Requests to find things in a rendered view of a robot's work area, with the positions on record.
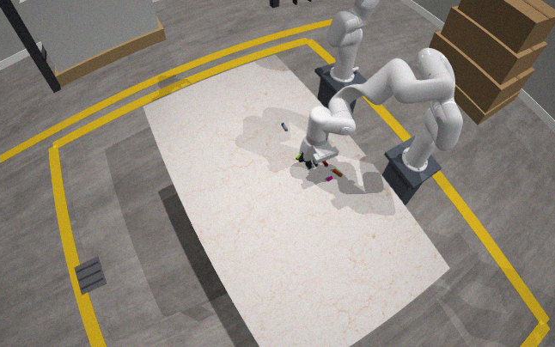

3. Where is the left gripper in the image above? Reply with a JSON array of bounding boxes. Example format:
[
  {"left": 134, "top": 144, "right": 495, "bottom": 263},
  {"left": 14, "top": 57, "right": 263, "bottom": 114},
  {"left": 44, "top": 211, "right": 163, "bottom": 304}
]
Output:
[{"left": 298, "top": 137, "right": 316, "bottom": 169}]

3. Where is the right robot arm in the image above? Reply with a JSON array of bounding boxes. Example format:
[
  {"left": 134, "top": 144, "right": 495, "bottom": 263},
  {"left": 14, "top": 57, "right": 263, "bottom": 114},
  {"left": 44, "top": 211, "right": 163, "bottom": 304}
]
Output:
[{"left": 326, "top": 0, "right": 380, "bottom": 83}]

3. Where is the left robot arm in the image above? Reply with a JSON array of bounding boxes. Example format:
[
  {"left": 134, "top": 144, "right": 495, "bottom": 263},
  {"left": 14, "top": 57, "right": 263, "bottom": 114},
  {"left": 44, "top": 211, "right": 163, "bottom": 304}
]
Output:
[{"left": 306, "top": 48, "right": 463, "bottom": 172}]

